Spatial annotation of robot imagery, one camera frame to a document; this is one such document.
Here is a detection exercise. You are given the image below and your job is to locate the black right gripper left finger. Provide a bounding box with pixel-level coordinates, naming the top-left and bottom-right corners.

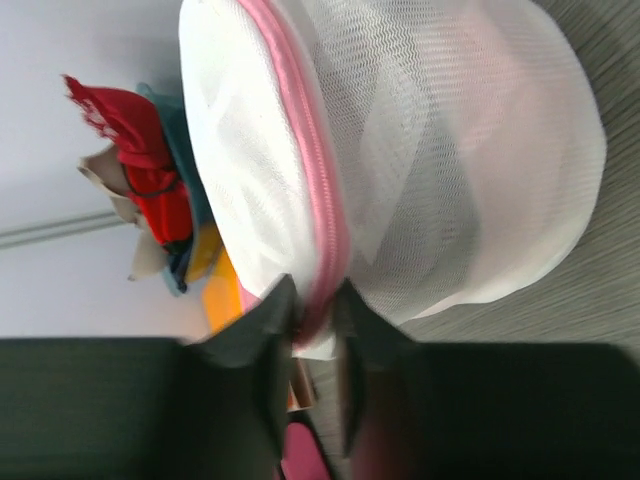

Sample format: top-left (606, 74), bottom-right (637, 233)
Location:
top-left (1, 276), bottom-right (297, 479)

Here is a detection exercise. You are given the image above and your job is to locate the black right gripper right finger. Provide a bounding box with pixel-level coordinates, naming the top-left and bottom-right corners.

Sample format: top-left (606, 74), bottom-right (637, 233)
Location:
top-left (333, 283), bottom-right (639, 479)

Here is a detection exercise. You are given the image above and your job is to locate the white mesh laundry bag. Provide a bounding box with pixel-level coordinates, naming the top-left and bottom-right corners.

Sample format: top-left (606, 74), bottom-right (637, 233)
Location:
top-left (179, 1), bottom-right (606, 360)

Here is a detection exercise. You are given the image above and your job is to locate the teal plastic laundry basket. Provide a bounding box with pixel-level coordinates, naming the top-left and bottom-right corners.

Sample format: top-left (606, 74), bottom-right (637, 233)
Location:
top-left (136, 83), bottom-right (221, 296)

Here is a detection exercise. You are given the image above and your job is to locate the black case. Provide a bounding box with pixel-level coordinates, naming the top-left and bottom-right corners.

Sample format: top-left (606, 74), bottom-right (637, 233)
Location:
top-left (280, 422), bottom-right (331, 480)

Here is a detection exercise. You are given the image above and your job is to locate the bright red garment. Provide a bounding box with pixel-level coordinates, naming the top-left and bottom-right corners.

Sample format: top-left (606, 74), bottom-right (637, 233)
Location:
top-left (63, 75), bottom-right (193, 252)

